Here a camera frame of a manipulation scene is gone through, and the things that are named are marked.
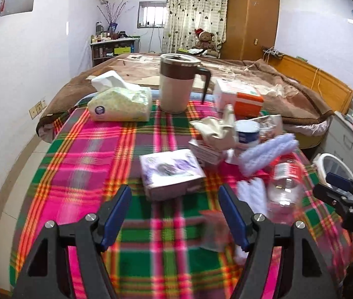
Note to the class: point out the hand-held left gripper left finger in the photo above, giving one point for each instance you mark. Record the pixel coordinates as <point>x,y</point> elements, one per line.
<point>117,214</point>

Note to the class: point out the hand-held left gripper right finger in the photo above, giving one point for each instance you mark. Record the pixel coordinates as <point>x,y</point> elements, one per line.
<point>231,215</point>

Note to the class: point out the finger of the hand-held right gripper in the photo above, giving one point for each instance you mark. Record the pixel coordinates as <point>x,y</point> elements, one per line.
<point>338,180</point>
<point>335,196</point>

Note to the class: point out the white trash bin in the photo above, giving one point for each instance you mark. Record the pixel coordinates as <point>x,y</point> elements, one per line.
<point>329,165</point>

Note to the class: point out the small white foam net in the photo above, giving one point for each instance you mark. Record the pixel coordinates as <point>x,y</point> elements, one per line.
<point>254,196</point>

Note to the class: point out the red white box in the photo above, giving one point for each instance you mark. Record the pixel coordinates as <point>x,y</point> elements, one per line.
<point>206,154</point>

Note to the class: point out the large white foam net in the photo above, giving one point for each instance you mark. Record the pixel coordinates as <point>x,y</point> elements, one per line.
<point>266,152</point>

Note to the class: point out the beige paper bag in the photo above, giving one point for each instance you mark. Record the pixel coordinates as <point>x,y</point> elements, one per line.
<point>215,132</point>

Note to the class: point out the printed white wrapper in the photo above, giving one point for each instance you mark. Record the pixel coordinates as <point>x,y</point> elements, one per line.
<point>271,126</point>

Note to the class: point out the clear plastic wrapper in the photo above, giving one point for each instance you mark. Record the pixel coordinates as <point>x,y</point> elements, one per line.
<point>215,230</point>

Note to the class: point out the grey drawer cabinet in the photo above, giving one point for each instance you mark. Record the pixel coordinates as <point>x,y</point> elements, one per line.
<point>341,137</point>

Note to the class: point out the clear plastic bottle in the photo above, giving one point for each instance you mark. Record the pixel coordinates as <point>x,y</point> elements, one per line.
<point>284,190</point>

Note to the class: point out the purple printed box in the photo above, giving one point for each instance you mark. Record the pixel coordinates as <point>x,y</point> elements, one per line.
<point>171,171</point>

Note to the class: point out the white blue cup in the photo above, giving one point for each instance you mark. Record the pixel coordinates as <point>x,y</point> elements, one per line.
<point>247,135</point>

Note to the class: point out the wooden bed headboard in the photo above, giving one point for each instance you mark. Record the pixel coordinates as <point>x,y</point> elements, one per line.
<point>326,78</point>

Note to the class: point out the brown blanket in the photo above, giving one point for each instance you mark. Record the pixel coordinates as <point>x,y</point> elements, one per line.
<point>276,93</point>

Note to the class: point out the soft tissue pack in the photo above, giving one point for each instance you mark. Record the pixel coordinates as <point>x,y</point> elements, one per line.
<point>120,102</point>

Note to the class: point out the orange white box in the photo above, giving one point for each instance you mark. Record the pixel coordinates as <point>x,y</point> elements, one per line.
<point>242,96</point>

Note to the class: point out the white brown mug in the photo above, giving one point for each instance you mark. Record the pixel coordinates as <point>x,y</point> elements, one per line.
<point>176,84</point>

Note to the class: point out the power strip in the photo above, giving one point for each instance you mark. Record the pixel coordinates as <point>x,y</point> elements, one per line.
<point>271,51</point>

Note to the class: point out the cluttered low shelf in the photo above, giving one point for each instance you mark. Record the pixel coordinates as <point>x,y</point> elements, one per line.
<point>114,49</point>

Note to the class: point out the brown teddy bear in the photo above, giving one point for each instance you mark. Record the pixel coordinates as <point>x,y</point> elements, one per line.
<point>205,42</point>

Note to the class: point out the wooden wardrobe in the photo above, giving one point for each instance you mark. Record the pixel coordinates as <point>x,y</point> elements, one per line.
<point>251,18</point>

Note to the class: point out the dry branches in vase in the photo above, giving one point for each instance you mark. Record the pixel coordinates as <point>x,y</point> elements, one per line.
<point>113,15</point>

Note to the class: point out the small window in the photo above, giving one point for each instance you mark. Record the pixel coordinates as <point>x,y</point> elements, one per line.
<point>151,14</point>

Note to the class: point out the heart print curtain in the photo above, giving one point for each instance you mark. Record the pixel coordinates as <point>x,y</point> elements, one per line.
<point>195,9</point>

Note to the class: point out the wall socket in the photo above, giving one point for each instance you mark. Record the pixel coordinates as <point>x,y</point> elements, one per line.
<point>37,109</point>

